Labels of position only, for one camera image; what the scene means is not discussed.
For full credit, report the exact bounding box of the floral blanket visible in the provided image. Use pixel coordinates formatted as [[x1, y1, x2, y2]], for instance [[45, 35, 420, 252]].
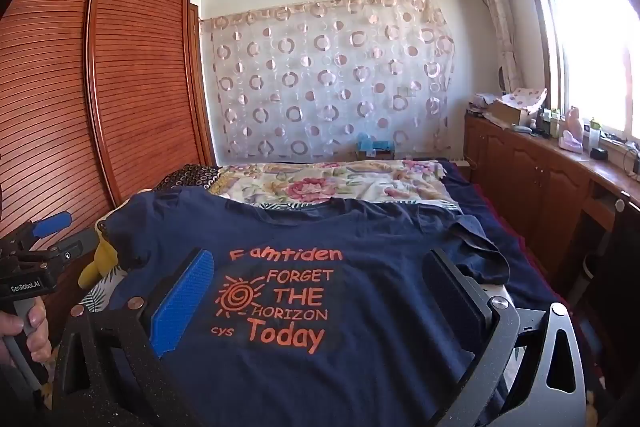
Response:
[[207, 157, 461, 212]]

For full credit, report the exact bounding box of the black cable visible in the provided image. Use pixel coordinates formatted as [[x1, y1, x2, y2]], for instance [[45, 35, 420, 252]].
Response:
[[622, 147, 640, 180]]

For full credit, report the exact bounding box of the person's left hand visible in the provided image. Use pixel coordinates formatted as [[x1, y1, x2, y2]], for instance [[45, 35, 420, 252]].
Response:
[[0, 302, 53, 365]]

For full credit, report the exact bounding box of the yellow plush toy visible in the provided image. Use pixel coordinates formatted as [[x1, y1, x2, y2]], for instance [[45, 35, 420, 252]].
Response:
[[77, 222, 121, 288]]

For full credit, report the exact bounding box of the leaf-print bed sheet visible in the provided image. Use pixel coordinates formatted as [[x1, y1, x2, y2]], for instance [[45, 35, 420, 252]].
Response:
[[77, 264, 133, 315]]

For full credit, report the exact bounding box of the grey waste bin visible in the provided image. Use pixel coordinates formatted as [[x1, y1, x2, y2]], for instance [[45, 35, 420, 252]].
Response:
[[585, 252, 608, 303]]

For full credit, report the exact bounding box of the navy blue printed t-shirt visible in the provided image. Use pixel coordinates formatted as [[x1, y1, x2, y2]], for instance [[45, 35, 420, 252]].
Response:
[[100, 189, 511, 427]]

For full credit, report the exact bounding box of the wooden window cabinet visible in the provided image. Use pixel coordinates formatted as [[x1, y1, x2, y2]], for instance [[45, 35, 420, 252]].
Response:
[[462, 112, 640, 308]]

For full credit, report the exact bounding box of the pile of papers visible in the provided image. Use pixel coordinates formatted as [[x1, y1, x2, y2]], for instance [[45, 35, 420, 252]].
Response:
[[467, 92, 496, 115]]

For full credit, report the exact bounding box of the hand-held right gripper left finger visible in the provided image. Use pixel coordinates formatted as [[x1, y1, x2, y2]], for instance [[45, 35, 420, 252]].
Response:
[[52, 248, 216, 427]]

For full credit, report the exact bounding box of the cardboard box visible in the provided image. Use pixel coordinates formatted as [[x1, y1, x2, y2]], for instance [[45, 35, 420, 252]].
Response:
[[487, 99, 531, 128]]

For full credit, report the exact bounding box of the navy medallion-print cloth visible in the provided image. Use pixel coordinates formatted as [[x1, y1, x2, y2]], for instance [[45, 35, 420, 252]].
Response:
[[152, 163, 223, 192]]

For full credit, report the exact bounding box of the sheer circle-patterned curtain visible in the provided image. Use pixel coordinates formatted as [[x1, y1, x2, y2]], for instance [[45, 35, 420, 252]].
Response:
[[200, 0, 456, 162]]

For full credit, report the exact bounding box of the teal blue toy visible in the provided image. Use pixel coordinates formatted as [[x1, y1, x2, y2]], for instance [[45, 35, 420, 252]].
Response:
[[355, 134, 396, 160]]

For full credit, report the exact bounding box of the pink figurine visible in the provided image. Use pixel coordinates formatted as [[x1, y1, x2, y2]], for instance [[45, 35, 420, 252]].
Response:
[[565, 106, 586, 142]]

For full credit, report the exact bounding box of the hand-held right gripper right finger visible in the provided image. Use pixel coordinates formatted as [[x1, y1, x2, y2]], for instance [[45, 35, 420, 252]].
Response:
[[424, 248, 587, 427]]

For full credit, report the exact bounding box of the dark blue blanket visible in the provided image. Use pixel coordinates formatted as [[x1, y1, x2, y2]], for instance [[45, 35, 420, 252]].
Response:
[[435, 157, 556, 308]]

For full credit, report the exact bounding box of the wooden slatted wardrobe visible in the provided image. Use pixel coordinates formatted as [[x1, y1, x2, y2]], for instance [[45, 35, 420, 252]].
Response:
[[0, 0, 221, 343]]

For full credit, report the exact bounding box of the patterned window curtain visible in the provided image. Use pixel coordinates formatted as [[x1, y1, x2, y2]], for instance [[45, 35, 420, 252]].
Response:
[[470, 0, 526, 95]]

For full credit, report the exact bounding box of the yellow patterned cloth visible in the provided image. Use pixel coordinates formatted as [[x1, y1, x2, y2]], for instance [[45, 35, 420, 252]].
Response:
[[207, 168, 251, 196]]

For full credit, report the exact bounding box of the wooden-framed window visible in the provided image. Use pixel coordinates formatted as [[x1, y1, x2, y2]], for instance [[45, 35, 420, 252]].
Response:
[[515, 0, 640, 138]]

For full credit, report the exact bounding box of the black chair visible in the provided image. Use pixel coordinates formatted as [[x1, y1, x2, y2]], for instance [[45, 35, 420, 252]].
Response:
[[585, 192, 640, 427]]

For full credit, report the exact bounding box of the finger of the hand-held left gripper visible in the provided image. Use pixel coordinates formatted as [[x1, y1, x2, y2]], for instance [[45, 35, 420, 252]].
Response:
[[46, 227, 99, 270], [14, 212, 74, 244]]

